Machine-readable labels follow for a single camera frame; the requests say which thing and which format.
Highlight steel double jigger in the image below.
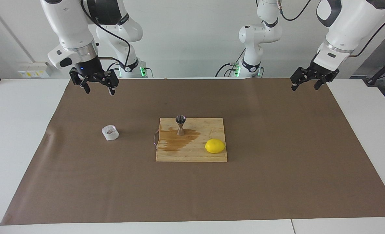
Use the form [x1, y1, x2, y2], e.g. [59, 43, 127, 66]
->
[175, 115, 186, 136]

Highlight brown paper table mat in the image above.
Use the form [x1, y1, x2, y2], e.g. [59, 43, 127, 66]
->
[1, 78, 385, 225]

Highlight black left base cables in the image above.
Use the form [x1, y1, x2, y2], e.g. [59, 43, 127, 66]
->
[215, 48, 264, 78]

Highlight small clear plastic cup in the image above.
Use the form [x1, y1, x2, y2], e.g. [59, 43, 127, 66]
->
[102, 125, 119, 141]

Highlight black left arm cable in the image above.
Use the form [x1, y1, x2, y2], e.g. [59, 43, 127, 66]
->
[277, 0, 385, 58]

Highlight black stand pole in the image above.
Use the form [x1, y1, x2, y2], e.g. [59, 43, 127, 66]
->
[363, 52, 385, 86]

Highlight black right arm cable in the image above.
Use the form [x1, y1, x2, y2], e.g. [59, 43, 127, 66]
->
[80, 0, 132, 69]

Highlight yellow lemon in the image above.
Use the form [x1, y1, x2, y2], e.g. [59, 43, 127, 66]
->
[205, 139, 226, 154]

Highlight wooden cutting board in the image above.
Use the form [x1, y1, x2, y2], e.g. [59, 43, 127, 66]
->
[155, 118, 228, 162]

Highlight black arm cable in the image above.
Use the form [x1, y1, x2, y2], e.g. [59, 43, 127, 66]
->
[80, 0, 132, 69]
[277, 0, 385, 58]

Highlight white wall socket box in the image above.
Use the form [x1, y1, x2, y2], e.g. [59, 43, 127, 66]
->
[18, 62, 52, 78]

